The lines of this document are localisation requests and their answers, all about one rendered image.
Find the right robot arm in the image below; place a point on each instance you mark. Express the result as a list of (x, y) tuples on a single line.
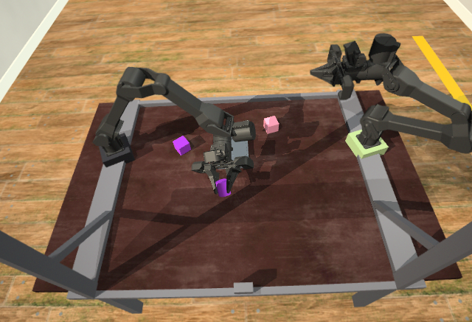
[(402, 81)]

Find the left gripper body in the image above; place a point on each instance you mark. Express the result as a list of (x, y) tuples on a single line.
[(243, 161)]

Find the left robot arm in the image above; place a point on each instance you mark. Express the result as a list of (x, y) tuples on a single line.
[(208, 116)]

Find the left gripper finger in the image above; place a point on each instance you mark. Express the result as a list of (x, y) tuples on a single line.
[(231, 174), (213, 176)]

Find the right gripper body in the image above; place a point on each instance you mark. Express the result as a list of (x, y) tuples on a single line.
[(357, 75)]

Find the purple cylinder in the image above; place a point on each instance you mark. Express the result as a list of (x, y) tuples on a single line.
[(221, 187)]

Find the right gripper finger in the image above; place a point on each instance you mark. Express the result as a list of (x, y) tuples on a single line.
[(328, 75), (328, 65)]

